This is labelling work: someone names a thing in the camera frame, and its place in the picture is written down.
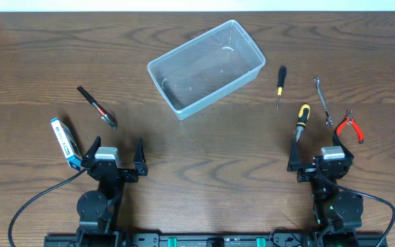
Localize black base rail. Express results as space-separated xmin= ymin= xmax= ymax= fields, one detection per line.
xmin=43 ymin=232 xmax=381 ymax=247

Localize silver combination wrench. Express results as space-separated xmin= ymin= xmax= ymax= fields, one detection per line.
xmin=313 ymin=77 xmax=333 ymax=127

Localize red handled pliers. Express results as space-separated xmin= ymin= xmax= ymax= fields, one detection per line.
xmin=335 ymin=110 xmax=364 ymax=144

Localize black orange nail puller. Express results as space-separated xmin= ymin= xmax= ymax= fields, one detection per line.
xmin=77 ymin=86 xmax=118 ymax=130

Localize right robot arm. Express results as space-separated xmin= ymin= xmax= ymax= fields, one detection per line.
xmin=287 ymin=134 xmax=363 ymax=246

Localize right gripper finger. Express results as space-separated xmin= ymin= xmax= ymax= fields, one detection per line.
xmin=332 ymin=133 xmax=353 ymax=158
xmin=287 ymin=138 xmax=301 ymax=168

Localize slim black yellow screwdriver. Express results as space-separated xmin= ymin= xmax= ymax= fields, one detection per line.
xmin=276 ymin=66 xmax=287 ymax=109

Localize white blue cardboard box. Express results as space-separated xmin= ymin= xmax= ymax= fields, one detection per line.
xmin=50 ymin=118 xmax=82 ymax=172

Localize stubby yellow black screwdriver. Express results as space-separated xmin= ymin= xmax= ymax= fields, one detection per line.
xmin=296 ymin=104 xmax=311 ymax=142

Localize clear plastic container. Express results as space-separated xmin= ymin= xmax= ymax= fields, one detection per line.
xmin=147 ymin=20 xmax=266 ymax=120

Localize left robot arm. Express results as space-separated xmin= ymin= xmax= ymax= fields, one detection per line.
xmin=75 ymin=137 xmax=148 ymax=246

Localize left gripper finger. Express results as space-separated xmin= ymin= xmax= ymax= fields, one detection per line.
xmin=133 ymin=138 xmax=147 ymax=167
xmin=83 ymin=136 xmax=101 ymax=160

